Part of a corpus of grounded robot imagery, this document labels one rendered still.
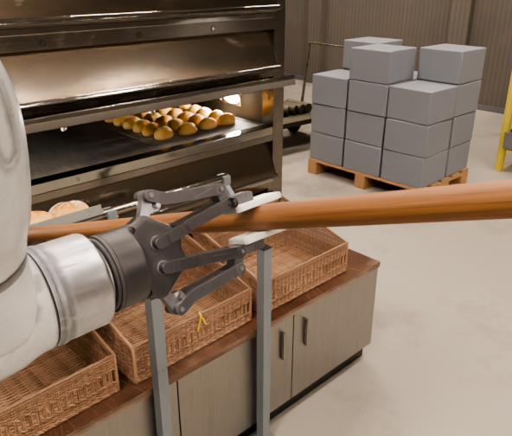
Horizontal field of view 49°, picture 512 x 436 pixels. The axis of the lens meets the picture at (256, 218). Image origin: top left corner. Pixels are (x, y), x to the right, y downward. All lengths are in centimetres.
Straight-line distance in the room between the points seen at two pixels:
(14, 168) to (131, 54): 188
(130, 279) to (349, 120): 485
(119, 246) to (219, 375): 172
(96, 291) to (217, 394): 179
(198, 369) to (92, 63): 117
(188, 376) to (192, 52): 127
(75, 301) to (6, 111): 18
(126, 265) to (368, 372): 256
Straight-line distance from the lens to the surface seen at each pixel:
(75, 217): 162
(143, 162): 232
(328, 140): 550
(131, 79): 221
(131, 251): 52
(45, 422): 191
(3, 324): 45
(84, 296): 49
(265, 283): 208
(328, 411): 277
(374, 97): 510
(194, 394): 217
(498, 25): 887
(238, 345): 220
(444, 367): 314
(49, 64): 209
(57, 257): 50
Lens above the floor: 186
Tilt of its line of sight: 24 degrees down
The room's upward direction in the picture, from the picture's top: straight up
